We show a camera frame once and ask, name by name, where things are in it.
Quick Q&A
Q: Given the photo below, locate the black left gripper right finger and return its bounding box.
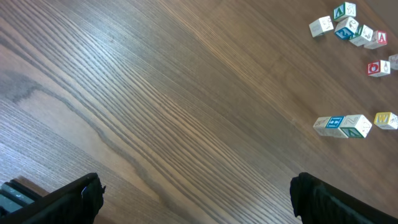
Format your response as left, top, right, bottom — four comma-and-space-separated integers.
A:
290, 172, 397, 224

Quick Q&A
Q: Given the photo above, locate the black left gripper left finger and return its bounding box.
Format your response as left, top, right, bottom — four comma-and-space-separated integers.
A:
1, 172, 106, 224

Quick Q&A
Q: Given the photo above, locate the blue top block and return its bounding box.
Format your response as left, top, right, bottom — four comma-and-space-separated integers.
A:
325, 116, 348, 139

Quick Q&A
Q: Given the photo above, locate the white block teal side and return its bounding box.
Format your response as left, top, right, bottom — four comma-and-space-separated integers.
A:
340, 114, 373, 139

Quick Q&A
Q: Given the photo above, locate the red letter M block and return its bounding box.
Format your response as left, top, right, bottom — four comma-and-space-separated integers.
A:
389, 54, 398, 70

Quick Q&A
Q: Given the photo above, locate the white block yellow side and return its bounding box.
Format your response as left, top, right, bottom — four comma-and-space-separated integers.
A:
374, 112, 397, 130

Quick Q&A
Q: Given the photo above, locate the white block red side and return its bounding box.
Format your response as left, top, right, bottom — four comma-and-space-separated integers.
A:
367, 60, 391, 77

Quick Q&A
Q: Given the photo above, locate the plain white block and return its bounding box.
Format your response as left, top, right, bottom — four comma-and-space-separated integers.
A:
349, 25, 374, 47

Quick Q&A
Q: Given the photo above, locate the white block blue side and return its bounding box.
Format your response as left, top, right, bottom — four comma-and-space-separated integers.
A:
334, 17, 359, 40

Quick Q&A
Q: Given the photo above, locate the red letter A block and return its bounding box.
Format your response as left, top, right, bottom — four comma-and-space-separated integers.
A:
364, 30, 388, 49

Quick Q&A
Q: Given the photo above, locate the white block green side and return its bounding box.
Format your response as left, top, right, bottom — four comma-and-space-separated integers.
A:
309, 16, 334, 37

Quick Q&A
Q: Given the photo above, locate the white block green edge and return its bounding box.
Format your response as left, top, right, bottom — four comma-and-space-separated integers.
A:
333, 2, 356, 22

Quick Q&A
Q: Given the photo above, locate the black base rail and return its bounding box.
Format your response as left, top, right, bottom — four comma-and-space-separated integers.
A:
1, 180, 42, 218

